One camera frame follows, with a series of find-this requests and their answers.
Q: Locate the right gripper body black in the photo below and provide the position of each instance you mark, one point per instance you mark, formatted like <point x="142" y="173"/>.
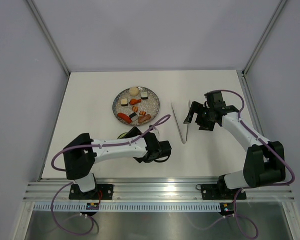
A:
<point x="204" y="118"/>

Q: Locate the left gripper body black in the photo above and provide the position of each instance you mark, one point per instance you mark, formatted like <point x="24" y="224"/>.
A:
<point x="145" y="161"/>

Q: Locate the stainless steel tongs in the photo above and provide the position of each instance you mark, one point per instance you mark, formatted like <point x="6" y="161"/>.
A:
<point x="179" y="113"/>

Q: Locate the green round lid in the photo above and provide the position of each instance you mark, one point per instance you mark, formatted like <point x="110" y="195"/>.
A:
<point x="122" y="135"/>

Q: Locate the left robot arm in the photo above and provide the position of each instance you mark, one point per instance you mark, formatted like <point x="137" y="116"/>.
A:
<point x="81" y="153"/>

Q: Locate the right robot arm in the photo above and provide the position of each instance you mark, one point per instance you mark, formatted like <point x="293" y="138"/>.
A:
<point x="264" y="161"/>

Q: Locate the bacon slice toy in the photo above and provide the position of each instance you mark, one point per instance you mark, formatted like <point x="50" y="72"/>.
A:
<point x="144" y="118"/>

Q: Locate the white rice cube toy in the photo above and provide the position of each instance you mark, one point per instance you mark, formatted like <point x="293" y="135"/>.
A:
<point x="133" y="116"/>

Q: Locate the silver patterned plate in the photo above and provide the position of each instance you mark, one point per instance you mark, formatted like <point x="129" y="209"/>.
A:
<point x="150" y="106"/>

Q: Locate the sushi roll toy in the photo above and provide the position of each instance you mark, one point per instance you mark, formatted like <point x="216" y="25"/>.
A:
<point x="144" y="95"/>

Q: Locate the beige round bun toy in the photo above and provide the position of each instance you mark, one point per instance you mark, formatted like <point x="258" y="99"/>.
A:
<point x="133" y="91"/>

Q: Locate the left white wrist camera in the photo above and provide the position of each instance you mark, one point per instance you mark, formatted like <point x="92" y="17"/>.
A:
<point x="156" y="132"/>

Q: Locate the white slotted cable duct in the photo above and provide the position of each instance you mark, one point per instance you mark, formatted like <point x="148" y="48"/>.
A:
<point x="138" y="207"/>

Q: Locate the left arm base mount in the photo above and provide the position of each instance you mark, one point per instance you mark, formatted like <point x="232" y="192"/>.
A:
<point x="103" y="191"/>

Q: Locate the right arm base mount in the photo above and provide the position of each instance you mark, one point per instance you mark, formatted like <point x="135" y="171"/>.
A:
<point x="212" y="192"/>

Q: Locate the aluminium front rail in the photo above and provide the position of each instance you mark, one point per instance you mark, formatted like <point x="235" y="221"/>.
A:
<point x="181" y="189"/>

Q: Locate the right aluminium frame post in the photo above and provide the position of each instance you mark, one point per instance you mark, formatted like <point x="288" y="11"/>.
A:
<point x="265" y="35"/>

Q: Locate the aluminium frame post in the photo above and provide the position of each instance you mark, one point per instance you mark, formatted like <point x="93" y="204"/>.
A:
<point x="265" y="35"/>
<point x="46" y="33"/>

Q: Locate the left aluminium frame post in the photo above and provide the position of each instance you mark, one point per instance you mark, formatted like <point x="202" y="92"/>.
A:
<point x="46" y="33"/>

